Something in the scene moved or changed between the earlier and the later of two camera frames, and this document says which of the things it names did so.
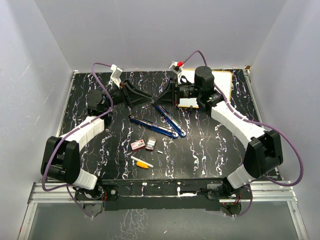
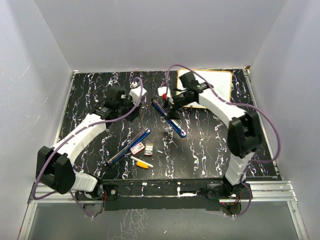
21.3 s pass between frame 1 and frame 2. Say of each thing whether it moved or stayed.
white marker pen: stayed
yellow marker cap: stayed
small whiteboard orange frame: stayed
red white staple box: moved
